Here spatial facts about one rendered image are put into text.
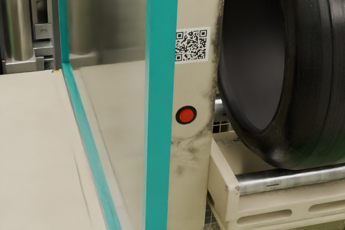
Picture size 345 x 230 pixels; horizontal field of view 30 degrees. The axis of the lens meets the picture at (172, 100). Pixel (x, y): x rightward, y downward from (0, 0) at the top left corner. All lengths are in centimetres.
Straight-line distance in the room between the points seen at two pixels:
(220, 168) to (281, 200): 16
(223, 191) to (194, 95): 21
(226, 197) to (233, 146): 36
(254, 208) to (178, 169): 18
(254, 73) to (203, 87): 38
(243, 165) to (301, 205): 23
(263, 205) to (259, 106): 30
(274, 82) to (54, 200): 98
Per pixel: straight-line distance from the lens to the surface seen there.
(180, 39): 123
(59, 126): 92
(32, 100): 98
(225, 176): 135
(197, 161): 140
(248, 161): 164
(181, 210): 148
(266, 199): 144
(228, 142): 169
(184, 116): 131
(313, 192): 148
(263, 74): 167
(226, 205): 135
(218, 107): 161
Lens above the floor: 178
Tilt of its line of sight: 32 degrees down
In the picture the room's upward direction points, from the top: 3 degrees clockwise
